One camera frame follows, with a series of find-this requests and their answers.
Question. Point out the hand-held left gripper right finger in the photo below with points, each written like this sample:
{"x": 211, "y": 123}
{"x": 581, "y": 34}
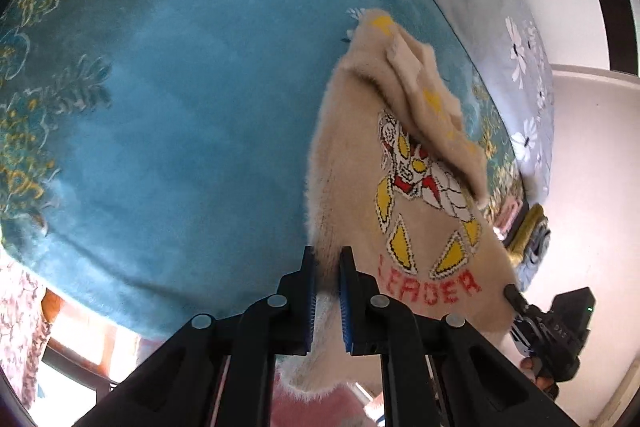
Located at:
{"x": 344, "y": 307}

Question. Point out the beige fuzzy cartoon print sweater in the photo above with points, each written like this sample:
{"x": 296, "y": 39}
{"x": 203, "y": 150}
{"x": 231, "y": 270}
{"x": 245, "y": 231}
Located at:
{"x": 425, "y": 227}

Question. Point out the orange object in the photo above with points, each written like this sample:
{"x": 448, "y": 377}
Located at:
{"x": 51, "y": 306}

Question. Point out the person's right hand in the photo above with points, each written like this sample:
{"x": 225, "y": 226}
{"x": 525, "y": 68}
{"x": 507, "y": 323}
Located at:
{"x": 529, "y": 365}

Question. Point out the dark wooden door frame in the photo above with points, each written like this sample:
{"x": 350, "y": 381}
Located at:
{"x": 607, "y": 7}

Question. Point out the teal floral blanket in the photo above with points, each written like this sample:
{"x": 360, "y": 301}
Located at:
{"x": 200, "y": 107}

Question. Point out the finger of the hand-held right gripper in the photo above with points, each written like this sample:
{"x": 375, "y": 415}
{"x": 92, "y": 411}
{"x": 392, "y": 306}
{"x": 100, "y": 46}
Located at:
{"x": 514, "y": 295}
{"x": 522, "y": 338}

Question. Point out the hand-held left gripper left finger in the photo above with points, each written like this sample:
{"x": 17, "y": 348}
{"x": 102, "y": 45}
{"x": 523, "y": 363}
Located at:
{"x": 310, "y": 302}

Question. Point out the pink floral patterned cloth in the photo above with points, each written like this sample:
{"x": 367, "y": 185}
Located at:
{"x": 20, "y": 317}

